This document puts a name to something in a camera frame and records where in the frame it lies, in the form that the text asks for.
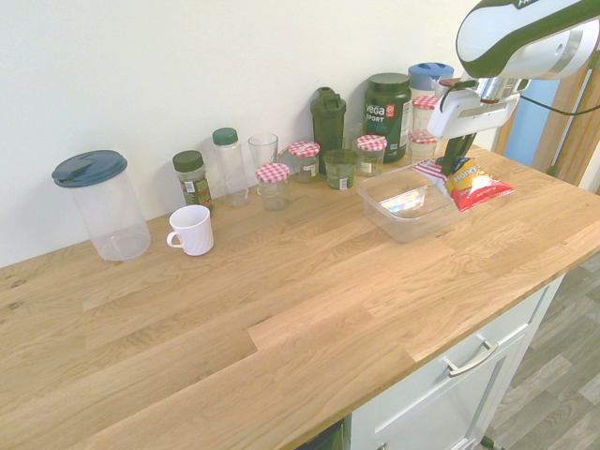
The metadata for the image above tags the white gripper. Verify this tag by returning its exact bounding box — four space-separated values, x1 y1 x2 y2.
427 89 519 173

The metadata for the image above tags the red yellow chip bag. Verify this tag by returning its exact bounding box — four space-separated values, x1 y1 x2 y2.
411 157 516 214

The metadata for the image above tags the clear plastic rectangular container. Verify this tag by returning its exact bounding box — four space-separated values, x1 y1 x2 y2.
356 164 474 244

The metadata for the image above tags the glass jar red checked lid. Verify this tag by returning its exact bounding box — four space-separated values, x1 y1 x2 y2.
411 95 442 135
355 134 389 178
406 129 440 165
254 162 293 212
277 140 322 184

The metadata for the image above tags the blue door panel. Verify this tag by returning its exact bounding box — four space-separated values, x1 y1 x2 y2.
513 88 562 168

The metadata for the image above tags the black protein powder tub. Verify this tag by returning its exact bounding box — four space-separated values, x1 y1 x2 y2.
364 72 413 164

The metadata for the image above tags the translucent pitcher light blue lid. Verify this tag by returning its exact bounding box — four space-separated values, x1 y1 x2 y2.
407 62 455 102

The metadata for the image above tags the dark green jar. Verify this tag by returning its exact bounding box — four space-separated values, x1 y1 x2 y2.
322 148 358 190

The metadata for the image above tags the black shaker bottle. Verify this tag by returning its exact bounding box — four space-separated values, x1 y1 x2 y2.
309 86 348 175

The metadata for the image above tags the tall clear drinking glass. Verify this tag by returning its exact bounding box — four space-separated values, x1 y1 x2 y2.
247 133 280 179

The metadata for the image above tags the clear bottle with green lid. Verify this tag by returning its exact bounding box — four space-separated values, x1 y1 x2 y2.
211 127 250 208

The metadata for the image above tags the spice jar with dark lid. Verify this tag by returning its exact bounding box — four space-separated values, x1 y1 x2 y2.
172 149 216 218

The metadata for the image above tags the white ceramic mug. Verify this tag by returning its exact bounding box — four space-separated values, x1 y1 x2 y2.
166 204 216 257

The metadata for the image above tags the dark dishwasher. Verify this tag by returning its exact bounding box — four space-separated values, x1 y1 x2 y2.
299 416 353 450

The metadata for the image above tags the translucent pitcher dark blue lid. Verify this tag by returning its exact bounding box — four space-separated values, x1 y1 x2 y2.
51 149 152 263

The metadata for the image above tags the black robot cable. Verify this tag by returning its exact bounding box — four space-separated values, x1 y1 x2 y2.
440 80 600 116

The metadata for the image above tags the wooden door frame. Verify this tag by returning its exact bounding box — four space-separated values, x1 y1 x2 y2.
494 51 600 198

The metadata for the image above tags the silver drawer handle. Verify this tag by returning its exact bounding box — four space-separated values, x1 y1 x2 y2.
442 339 501 379

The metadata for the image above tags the white drawer with handle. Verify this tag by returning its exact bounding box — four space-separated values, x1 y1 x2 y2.
349 276 566 450

